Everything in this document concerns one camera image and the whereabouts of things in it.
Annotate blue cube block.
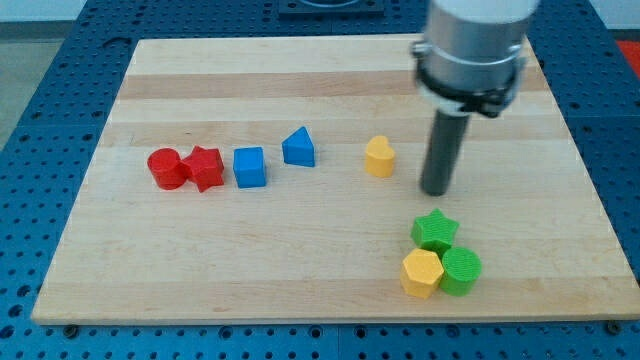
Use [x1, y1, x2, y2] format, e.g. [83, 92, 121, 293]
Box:
[233, 147, 267, 188]

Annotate yellow hexagon block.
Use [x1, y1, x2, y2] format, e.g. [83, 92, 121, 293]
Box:
[400, 248, 444, 299]

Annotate red star block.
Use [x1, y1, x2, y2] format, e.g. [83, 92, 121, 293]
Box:
[181, 146, 224, 192]

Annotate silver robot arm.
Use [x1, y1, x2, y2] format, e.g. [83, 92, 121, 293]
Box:
[411, 0, 540, 118]

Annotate green cylinder block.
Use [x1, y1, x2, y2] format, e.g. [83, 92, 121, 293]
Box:
[440, 247, 482, 296]

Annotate yellow heart block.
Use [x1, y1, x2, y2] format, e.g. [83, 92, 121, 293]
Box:
[364, 135, 396, 178]

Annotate wooden board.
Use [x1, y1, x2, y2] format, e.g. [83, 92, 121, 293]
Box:
[32, 34, 639, 325]

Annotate red cylinder block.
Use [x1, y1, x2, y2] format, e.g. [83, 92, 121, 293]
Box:
[147, 148, 187, 190]

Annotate green star block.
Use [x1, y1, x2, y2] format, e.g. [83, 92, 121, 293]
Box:
[410, 208, 459, 257]

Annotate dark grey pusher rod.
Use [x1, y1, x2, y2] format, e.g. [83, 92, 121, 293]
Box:
[420, 110, 470, 196]

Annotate blue triangle block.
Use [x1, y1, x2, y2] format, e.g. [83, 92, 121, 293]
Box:
[281, 126, 315, 167]

